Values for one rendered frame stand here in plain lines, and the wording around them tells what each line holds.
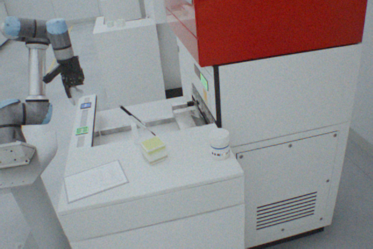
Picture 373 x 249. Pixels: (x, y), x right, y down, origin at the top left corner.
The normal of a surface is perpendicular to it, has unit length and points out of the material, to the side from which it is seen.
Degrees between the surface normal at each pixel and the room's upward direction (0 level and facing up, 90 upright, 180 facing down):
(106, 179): 0
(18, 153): 90
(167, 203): 90
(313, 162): 90
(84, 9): 90
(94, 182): 0
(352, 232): 0
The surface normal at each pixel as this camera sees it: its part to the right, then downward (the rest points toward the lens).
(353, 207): -0.09, -0.88
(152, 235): 0.21, 0.44
